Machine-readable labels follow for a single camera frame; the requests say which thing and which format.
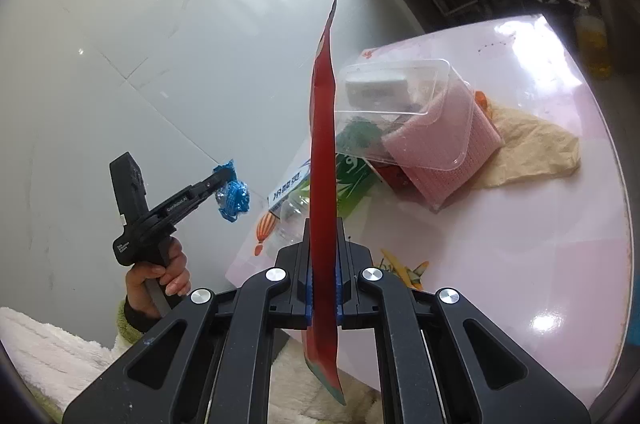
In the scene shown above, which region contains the clear plastic container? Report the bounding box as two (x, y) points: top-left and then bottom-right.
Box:
(332, 58), (476, 170)

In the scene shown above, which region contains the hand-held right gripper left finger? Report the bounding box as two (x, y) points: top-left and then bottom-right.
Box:
(62, 221), (314, 424)

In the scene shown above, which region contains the white blue-printed packet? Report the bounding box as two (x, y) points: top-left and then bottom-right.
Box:
(267, 156), (314, 211)

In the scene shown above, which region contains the person's left hand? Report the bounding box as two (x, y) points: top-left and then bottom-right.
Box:
(125, 237), (192, 320)

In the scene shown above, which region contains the blue wrapper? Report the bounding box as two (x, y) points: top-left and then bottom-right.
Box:
(212, 159), (251, 223)

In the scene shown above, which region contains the person's left forearm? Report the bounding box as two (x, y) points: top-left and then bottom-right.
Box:
(0, 296), (166, 405)

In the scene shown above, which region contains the green label plastic bottle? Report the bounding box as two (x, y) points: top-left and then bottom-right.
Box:
(274, 116), (386, 255)

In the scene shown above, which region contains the yellow cooking oil bottle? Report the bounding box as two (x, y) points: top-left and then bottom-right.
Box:
(570, 0), (612, 80)

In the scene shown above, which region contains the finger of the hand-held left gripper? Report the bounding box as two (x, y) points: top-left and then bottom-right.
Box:
(196, 168), (237, 202)

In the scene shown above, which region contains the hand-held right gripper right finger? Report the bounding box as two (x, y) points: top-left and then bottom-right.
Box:
(336, 216), (592, 424)

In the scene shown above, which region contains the beige cloth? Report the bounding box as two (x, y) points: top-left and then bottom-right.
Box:
(472, 104), (582, 191)

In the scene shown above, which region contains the red snack packet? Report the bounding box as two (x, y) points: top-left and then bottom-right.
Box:
(301, 0), (347, 406)

